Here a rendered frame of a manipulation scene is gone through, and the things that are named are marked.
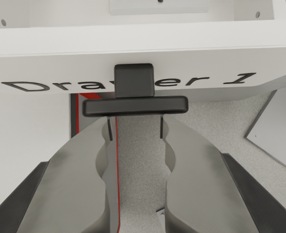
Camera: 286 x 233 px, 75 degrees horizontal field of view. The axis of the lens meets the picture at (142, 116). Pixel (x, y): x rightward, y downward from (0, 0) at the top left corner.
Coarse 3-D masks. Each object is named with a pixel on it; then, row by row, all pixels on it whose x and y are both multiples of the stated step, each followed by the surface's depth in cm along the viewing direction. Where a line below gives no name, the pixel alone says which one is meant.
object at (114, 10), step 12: (120, 0) 20; (132, 0) 20; (144, 0) 20; (156, 0) 20; (168, 0) 20; (180, 0) 20; (192, 0) 20; (204, 0) 20; (120, 12) 20; (132, 12) 20; (144, 12) 21; (156, 12) 21; (168, 12) 21; (180, 12) 21; (192, 12) 21
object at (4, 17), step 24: (0, 0) 16; (24, 0) 20; (48, 0) 21; (72, 0) 21; (96, 0) 21; (216, 0) 21; (240, 0) 20; (264, 0) 16; (0, 24) 16; (24, 24) 20; (48, 24) 21; (72, 24) 21; (96, 24) 21; (120, 24) 21
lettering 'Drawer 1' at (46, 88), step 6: (192, 78) 17; (198, 78) 18; (204, 78) 18; (6, 84) 17; (12, 84) 17; (36, 84) 17; (42, 84) 17; (54, 84) 17; (60, 84) 17; (66, 84) 18; (102, 84) 18; (156, 84) 19; (186, 84) 20; (24, 90) 19; (30, 90) 19; (36, 90) 19; (42, 90) 19
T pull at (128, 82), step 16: (128, 64) 13; (144, 64) 13; (128, 80) 13; (144, 80) 13; (128, 96) 13; (144, 96) 13; (160, 96) 13; (176, 96) 13; (96, 112) 12; (112, 112) 12; (128, 112) 12; (144, 112) 13; (160, 112) 13; (176, 112) 13
